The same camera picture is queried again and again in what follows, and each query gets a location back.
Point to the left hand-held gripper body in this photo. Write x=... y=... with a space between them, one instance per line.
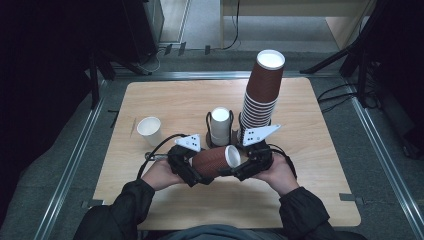
x=180 y=156

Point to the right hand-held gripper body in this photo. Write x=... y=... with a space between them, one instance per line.
x=261 y=156

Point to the brown ribbed paper cup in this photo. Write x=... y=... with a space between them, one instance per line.
x=213 y=161

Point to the black double cup holder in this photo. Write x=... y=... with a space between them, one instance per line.
x=208 y=133

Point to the white paper cup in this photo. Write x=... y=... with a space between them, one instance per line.
x=150 y=128

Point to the stack of white paper cups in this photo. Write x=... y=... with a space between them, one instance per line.
x=220 y=126

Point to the stack of brown paper cups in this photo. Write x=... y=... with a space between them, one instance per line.
x=263 y=86

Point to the person's left hand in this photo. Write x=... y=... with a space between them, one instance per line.
x=161 y=175

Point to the person's right hand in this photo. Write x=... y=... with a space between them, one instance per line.
x=281 y=173

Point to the grey tape strip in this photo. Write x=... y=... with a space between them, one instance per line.
x=91 y=203
x=350 y=197

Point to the black metal stand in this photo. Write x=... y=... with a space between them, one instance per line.
x=95 y=80

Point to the black cabinet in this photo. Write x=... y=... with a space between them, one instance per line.
x=143 y=26

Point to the black tripod stand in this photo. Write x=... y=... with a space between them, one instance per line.
x=353 y=50

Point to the light wooden desk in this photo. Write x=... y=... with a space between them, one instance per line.
x=340 y=26

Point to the metal floor rail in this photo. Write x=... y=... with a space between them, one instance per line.
x=383 y=156
x=68 y=173
x=200 y=74

